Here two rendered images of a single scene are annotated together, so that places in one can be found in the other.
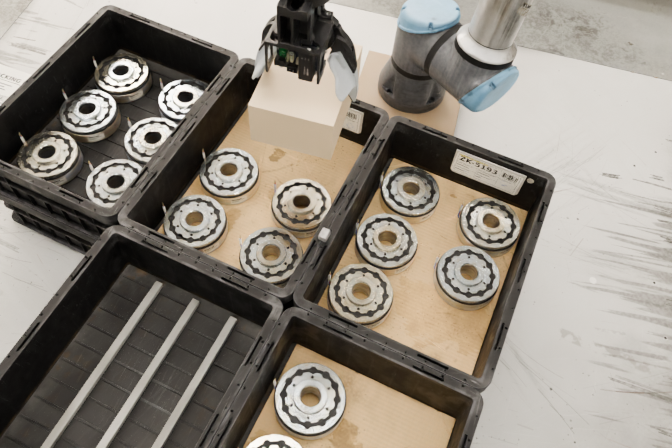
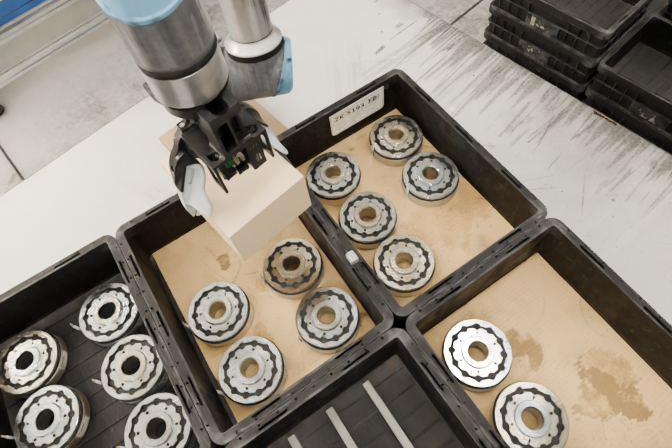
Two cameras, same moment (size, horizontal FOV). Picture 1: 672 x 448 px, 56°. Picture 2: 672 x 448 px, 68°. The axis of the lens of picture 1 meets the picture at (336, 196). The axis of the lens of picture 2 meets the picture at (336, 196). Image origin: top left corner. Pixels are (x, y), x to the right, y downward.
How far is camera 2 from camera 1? 0.37 m
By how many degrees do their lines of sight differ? 23
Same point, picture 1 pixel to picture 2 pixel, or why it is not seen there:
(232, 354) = (397, 401)
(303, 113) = (272, 193)
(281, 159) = (231, 260)
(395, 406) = (507, 290)
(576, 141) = (339, 52)
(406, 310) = (431, 237)
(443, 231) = (378, 173)
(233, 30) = (42, 235)
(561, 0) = not seen: hidden behind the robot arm
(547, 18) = not seen: hidden behind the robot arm
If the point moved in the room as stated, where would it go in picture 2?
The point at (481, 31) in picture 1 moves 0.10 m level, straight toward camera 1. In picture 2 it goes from (249, 32) to (280, 60)
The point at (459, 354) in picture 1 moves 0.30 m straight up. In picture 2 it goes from (487, 220) to (526, 113)
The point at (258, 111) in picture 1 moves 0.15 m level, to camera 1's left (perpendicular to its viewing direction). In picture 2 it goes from (240, 232) to (151, 333)
